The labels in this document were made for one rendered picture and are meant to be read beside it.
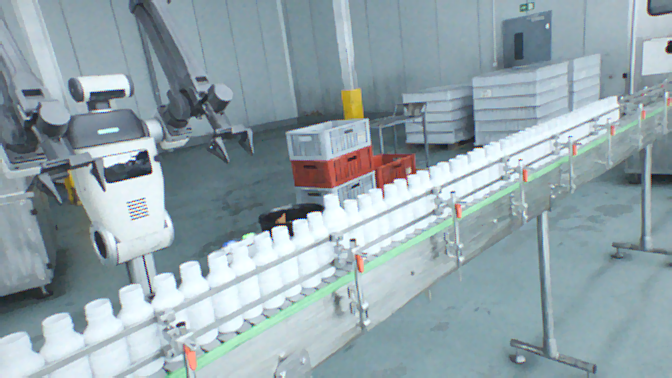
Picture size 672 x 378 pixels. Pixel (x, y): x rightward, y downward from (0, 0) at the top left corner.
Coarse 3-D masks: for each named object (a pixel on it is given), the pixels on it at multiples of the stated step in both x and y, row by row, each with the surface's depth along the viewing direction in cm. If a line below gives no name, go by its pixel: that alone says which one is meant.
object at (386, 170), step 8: (376, 160) 485; (384, 160) 490; (392, 160) 484; (400, 160) 447; (408, 160) 459; (376, 168) 423; (384, 168) 432; (392, 168) 440; (400, 168) 450; (408, 168) 459; (376, 176) 426; (384, 176) 432; (392, 176) 441; (400, 176) 451; (376, 184) 428; (384, 184) 433
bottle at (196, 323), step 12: (192, 264) 100; (192, 276) 97; (180, 288) 98; (192, 288) 97; (204, 288) 98; (204, 300) 98; (192, 312) 98; (204, 312) 99; (192, 324) 98; (204, 324) 99; (204, 336) 99; (216, 336) 101
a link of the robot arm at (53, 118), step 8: (16, 104) 122; (40, 104) 117; (48, 104) 117; (56, 104) 118; (16, 112) 123; (24, 112) 122; (32, 112) 120; (40, 112) 116; (48, 112) 116; (56, 112) 117; (64, 112) 118; (24, 120) 121; (32, 120) 122; (40, 120) 117; (48, 120) 116; (56, 120) 117; (64, 120) 118; (40, 128) 119; (48, 128) 117; (56, 128) 118; (64, 128) 120; (56, 136) 121
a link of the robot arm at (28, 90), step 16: (0, 16) 128; (0, 32) 126; (0, 48) 125; (16, 48) 127; (0, 64) 126; (16, 64) 125; (16, 80) 123; (32, 80) 125; (16, 96) 122; (32, 96) 124; (48, 96) 125
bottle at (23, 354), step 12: (12, 336) 80; (24, 336) 78; (0, 348) 77; (12, 348) 77; (24, 348) 78; (0, 360) 78; (12, 360) 77; (24, 360) 78; (36, 360) 79; (0, 372) 77; (12, 372) 77; (24, 372) 77
